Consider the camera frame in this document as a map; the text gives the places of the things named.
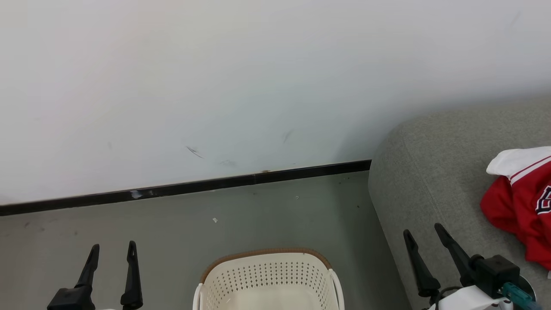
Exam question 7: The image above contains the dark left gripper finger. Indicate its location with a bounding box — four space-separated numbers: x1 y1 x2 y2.
77 244 100 289
121 241 143 309

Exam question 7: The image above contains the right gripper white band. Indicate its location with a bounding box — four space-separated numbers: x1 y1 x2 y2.
403 223 514 310

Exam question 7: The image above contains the red white sports jersey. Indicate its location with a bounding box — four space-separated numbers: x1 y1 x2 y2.
480 146 551 271

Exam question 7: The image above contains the cream perforated laundry basket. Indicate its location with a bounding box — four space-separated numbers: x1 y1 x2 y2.
193 248 345 310

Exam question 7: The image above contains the grey fabric sofa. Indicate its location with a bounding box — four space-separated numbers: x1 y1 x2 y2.
368 97 551 310

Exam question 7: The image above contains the black wall baseboard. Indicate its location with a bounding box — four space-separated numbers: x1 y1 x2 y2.
0 160 371 217

